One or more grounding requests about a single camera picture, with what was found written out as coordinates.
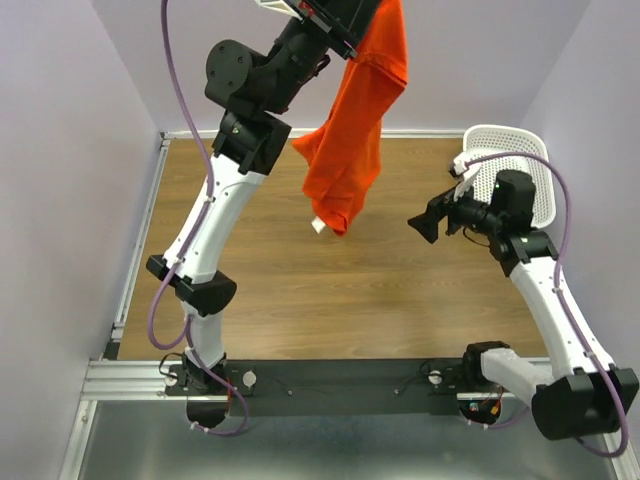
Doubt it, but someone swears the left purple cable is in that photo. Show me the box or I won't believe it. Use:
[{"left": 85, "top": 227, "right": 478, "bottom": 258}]
[{"left": 149, "top": 0, "right": 251, "bottom": 437}]

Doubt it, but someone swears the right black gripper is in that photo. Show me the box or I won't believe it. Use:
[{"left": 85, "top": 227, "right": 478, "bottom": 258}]
[{"left": 406, "top": 174, "right": 503, "bottom": 244}]

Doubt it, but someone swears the orange t-shirt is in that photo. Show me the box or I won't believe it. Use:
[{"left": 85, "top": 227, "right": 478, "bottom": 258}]
[{"left": 292, "top": 0, "right": 409, "bottom": 236}]

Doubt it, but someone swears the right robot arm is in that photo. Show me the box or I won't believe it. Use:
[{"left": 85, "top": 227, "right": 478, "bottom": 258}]
[{"left": 408, "top": 170, "right": 639, "bottom": 440}]

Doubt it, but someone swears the white perforated plastic basket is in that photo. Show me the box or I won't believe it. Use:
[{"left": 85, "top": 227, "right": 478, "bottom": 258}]
[{"left": 462, "top": 124, "right": 559, "bottom": 227}]

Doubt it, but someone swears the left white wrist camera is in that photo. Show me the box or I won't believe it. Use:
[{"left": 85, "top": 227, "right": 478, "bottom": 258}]
[{"left": 255, "top": 0, "right": 315, "bottom": 21}]

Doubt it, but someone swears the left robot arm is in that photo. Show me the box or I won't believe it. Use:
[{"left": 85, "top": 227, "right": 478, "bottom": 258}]
[{"left": 146, "top": 1, "right": 379, "bottom": 395}]

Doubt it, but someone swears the aluminium frame rail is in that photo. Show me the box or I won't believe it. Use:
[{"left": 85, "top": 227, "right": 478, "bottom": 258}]
[{"left": 63, "top": 138, "right": 639, "bottom": 479}]

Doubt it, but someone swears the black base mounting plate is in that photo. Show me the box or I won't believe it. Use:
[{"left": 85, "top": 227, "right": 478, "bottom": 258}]
[{"left": 164, "top": 357, "right": 521, "bottom": 426}]

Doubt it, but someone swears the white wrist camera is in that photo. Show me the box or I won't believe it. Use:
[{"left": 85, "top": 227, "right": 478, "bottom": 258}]
[
  {"left": 255, "top": 0, "right": 315, "bottom": 21},
  {"left": 449, "top": 151, "right": 481, "bottom": 202}
]

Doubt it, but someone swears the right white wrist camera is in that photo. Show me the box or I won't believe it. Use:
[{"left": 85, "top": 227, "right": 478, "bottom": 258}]
[{"left": 449, "top": 151, "right": 481, "bottom": 202}]

